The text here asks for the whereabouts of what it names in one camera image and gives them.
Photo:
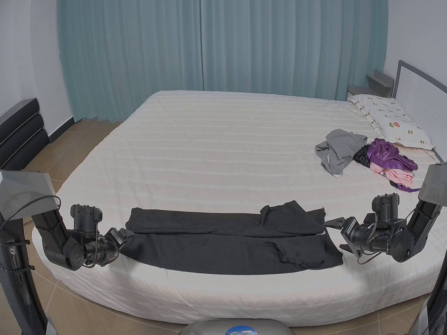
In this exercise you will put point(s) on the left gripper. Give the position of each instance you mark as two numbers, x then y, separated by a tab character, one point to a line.
118	237

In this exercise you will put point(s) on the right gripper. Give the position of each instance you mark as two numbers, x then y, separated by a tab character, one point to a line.
352	234

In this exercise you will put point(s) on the black T-shirt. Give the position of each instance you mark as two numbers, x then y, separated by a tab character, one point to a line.
227	246

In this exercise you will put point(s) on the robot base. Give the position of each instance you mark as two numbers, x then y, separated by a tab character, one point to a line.
209	328

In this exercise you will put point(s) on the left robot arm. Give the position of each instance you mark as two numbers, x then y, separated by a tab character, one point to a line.
52	229

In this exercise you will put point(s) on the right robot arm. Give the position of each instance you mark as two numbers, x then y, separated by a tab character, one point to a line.
422	222

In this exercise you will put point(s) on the pile of clothes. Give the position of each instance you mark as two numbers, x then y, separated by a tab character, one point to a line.
386	155

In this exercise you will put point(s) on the bed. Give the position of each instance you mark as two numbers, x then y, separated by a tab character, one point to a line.
227	145

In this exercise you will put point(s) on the grey garment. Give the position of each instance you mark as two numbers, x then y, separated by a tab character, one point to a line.
340	150

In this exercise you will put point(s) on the white printed pillow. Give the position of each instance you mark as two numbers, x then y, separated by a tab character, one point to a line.
391	119

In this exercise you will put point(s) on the grey bedside table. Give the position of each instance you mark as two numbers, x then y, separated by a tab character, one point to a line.
375	86

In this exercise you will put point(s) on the blue-green curtain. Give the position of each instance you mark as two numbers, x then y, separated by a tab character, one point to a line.
139	47

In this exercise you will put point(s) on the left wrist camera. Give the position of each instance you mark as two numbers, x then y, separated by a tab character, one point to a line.
85	218

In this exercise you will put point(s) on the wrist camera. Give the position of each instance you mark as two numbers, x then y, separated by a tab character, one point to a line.
85	218
386	208

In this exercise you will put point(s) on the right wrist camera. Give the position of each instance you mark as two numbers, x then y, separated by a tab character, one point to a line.
386	208

